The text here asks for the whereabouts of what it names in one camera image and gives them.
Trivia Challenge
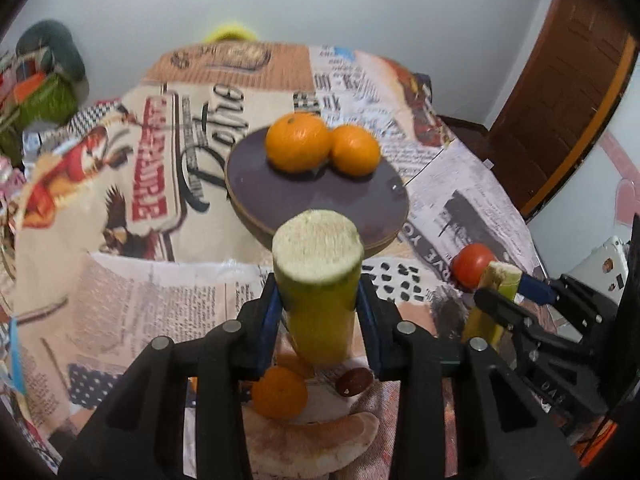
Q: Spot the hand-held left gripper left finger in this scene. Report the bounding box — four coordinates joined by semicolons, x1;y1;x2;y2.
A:
59;272;286;480

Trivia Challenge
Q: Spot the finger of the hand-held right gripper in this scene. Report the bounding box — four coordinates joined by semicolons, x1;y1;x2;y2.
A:
472;287;543;342
515;271;571;311

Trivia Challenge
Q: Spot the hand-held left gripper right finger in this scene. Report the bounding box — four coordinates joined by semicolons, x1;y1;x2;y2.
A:
352;274;583;480

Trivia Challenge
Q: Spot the thin green sugarcane piece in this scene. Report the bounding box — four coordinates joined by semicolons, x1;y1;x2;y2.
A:
461;260;523;351

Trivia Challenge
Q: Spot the red tomato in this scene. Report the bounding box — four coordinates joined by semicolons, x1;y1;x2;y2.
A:
451;244;498;291

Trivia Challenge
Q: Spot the red jujube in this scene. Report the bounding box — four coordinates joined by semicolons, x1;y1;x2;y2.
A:
335;367;373;398

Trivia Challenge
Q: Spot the thick green sugarcane piece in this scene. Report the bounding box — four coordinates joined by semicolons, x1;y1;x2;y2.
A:
271;210;363;366

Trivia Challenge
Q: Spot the small orange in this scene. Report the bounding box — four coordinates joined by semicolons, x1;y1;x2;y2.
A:
251;366;308;421

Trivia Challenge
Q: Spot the peeled pomelo segment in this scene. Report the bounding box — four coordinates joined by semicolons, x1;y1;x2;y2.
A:
242;400;381;477

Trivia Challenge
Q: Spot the dark purple round plate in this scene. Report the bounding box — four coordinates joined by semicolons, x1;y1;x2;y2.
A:
224;122;411;257

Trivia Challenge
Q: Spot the white box with stickers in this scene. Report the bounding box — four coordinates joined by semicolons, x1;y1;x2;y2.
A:
567;235;630;306

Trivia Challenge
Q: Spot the printed newspaper pattern tablecloth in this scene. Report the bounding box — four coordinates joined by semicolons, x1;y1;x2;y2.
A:
10;42;551;480

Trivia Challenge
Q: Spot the medium orange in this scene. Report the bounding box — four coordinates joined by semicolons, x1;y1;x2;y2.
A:
330;124;382;177

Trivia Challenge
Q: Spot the large orange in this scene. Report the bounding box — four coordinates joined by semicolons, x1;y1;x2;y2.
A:
265;112;332;173

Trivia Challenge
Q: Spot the brown wooden door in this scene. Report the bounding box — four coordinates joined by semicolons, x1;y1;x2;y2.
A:
487;0;638;221

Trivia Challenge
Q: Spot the yellow round object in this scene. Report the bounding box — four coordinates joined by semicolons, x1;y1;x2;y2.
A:
205;21;260;43

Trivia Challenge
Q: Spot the green and orange cloth pile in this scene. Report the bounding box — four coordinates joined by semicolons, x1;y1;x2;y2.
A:
0;47;78;161

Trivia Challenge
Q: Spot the grey green cushion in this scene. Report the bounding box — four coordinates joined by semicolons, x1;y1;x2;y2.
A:
15;19;90;101

